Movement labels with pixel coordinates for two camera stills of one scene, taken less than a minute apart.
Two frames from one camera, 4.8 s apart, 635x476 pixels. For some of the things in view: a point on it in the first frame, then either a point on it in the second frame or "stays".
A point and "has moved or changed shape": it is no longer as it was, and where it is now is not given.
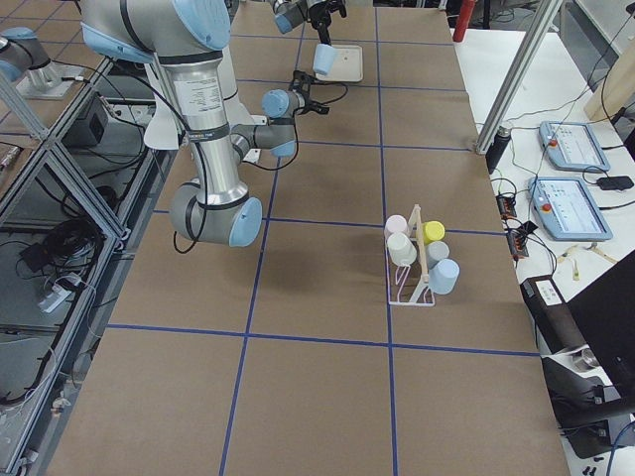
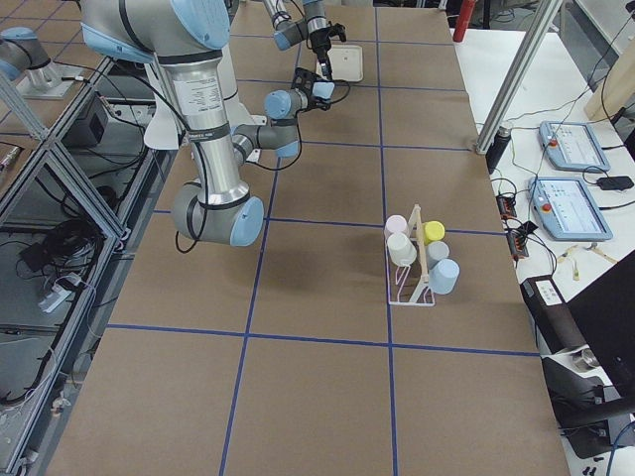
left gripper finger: x=320 y=23 -> x=326 y=67
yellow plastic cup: x=433 y=231 stays
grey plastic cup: x=437 y=251 stays
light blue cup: x=323 y=58 has moved or changed shape
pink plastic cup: x=396 y=224 stays
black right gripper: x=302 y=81 stays
